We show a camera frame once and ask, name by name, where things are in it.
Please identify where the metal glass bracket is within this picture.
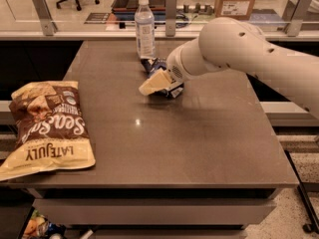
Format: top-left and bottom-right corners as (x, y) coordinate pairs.
(165, 0), (176, 37)
(32, 0), (57, 36)
(285, 0), (312, 37)

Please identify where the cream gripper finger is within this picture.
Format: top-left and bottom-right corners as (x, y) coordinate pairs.
(139, 69), (173, 96)

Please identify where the cardboard box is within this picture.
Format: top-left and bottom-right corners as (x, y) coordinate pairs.
(214, 0), (255, 20)

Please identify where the clear plastic water bottle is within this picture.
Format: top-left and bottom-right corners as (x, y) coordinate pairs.
(135, 0), (156, 59)

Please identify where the brown Late July chip bag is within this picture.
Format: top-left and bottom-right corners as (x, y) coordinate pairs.
(0, 81), (96, 181)

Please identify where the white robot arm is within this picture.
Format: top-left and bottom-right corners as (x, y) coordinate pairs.
(139, 17), (319, 118)

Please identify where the blue chip bag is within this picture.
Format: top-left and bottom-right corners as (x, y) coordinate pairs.
(141, 58), (183, 99)

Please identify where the middle metal glass bracket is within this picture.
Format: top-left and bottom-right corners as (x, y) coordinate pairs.
(165, 0), (176, 37)

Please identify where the grey table drawer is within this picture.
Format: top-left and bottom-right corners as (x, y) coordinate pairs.
(34, 198), (276, 225)

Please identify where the bin of snacks under table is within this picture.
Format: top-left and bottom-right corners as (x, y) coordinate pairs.
(22, 210), (66, 239)

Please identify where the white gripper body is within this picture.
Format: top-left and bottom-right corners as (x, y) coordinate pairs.
(166, 46), (190, 82)

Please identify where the left metal glass bracket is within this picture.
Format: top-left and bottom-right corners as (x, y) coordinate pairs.
(32, 0), (57, 36)

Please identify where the right metal glass bracket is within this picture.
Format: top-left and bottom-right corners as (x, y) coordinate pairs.
(285, 0), (312, 37)

